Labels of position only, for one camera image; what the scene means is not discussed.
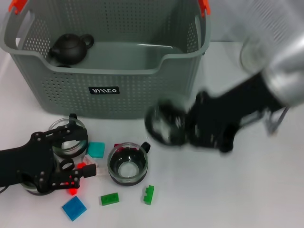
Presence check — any glass teacup black sleeve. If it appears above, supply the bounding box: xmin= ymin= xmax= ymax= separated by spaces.
xmin=106 ymin=141 xmax=152 ymax=187
xmin=144 ymin=95 xmax=190 ymax=147
xmin=20 ymin=159 xmax=74 ymax=196
xmin=47 ymin=113 xmax=89 ymax=158

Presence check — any green rectangular toy brick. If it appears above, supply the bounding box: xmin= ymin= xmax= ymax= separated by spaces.
xmin=100 ymin=192 xmax=120 ymax=206

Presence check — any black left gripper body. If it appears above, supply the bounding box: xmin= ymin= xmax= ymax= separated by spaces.
xmin=0 ymin=133 xmax=59 ymax=194

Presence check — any glass carafe black handle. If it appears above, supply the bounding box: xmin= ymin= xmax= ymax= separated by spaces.
xmin=239 ymin=35 xmax=268 ymax=73

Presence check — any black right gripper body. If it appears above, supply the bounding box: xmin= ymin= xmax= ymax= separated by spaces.
xmin=190 ymin=73 xmax=283 ymax=152

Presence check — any dark red toy brick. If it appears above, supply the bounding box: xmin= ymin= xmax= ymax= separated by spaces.
xmin=113 ymin=143 xmax=138 ymax=152

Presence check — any orange basket carry handle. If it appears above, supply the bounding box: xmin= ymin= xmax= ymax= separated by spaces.
xmin=8 ymin=0 xmax=212 ymax=18

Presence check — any teal square toy plate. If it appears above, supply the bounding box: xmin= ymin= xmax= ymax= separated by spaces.
xmin=87 ymin=142 xmax=105 ymax=159

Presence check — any blue square toy plate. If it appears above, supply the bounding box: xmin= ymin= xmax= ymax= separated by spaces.
xmin=61 ymin=198 xmax=87 ymax=222

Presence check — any right gripper plug cable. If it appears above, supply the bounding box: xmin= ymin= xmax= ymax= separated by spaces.
xmin=265 ymin=106 xmax=289 ymax=136

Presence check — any black clay teapot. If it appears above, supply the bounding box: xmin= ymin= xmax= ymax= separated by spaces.
xmin=48 ymin=33 xmax=95 ymax=66

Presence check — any grey perforated storage basket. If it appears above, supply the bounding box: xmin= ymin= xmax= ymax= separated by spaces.
xmin=0 ymin=0 xmax=212 ymax=119

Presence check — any green stepped toy brick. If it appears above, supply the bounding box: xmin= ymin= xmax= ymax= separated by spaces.
xmin=142 ymin=185 xmax=154 ymax=205

